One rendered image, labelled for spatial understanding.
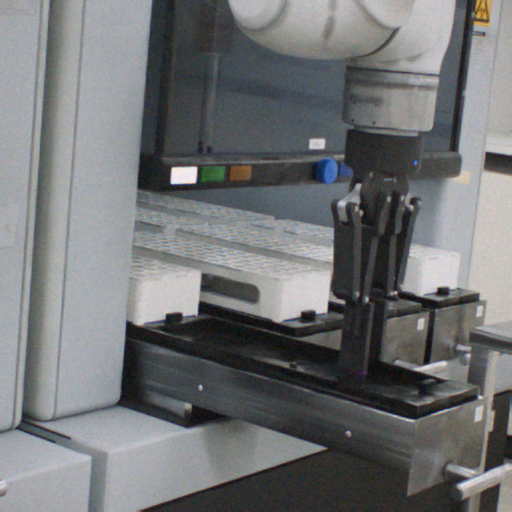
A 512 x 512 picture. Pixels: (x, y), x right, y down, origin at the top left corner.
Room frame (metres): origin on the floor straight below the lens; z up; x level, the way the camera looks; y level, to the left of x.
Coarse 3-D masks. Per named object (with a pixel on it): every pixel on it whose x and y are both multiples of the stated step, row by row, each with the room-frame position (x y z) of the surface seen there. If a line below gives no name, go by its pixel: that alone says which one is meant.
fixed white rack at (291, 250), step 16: (208, 240) 1.67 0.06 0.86; (224, 240) 1.66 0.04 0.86; (240, 240) 1.66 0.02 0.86; (256, 240) 1.68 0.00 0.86; (272, 240) 1.69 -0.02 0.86; (288, 240) 1.71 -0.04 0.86; (272, 256) 1.61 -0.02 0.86; (288, 256) 1.60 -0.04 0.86; (304, 256) 1.58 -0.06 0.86; (320, 256) 1.59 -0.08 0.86
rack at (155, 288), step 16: (144, 272) 1.37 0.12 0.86; (160, 272) 1.39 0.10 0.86; (176, 272) 1.40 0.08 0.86; (192, 272) 1.40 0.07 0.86; (144, 288) 1.34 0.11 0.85; (160, 288) 1.35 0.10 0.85; (176, 288) 1.38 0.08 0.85; (192, 288) 1.40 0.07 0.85; (128, 304) 1.34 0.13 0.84; (144, 304) 1.34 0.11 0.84; (160, 304) 1.36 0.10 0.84; (176, 304) 1.38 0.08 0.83; (192, 304) 1.40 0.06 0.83; (144, 320) 1.34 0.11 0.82
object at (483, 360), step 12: (492, 324) 1.50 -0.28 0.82; (504, 324) 1.50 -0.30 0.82; (480, 336) 1.45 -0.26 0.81; (492, 336) 1.45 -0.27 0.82; (504, 336) 1.44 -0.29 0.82; (480, 348) 1.46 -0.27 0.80; (492, 348) 1.44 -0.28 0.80; (504, 348) 1.43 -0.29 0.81; (480, 360) 1.46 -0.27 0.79; (492, 360) 1.46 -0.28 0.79; (468, 372) 1.46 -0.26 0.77; (480, 372) 1.45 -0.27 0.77; (492, 372) 1.46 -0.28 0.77; (480, 384) 1.45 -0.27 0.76; (492, 384) 1.46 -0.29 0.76; (492, 396) 1.47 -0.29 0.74; (480, 468) 1.46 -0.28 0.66; (480, 492) 1.47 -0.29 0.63; (456, 504) 1.46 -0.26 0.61; (468, 504) 1.45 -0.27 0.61
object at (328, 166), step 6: (324, 162) 1.49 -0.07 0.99; (330, 162) 1.50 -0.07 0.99; (318, 168) 1.49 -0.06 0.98; (324, 168) 1.49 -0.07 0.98; (330, 168) 1.50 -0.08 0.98; (336, 168) 1.51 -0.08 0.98; (318, 174) 1.49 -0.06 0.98; (324, 174) 1.49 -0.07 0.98; (330, 174) 1.50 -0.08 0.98; (336, 174) 1.51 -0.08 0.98; (318, 180) 1.50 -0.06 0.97; (324, 180) 1.49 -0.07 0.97; (330, 180) 1.50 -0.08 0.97
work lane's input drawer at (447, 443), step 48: (144, 336) 1.32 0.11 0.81; (192, 336) 1.36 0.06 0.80; (240, 336) 1.38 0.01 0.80; (288, 336) 1.34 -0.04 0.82; (144, 384) 1.30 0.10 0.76; (192, 384) 1.26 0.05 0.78; (240, 384) 1.22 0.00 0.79; (288, 384) 1.19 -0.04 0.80; (336, 384) 1.17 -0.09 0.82; (384, 384) 1.23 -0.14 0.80; (432, 384) 1.18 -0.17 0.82; (288, 432) 1.19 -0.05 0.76; (336, 432) 1.15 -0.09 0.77; (384, 432) 1.12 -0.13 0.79; (432, 432) 1.13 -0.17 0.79; (480, 432) 1.20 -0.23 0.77; (432, 480) 1.14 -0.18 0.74; (480, 480) 1.12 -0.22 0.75
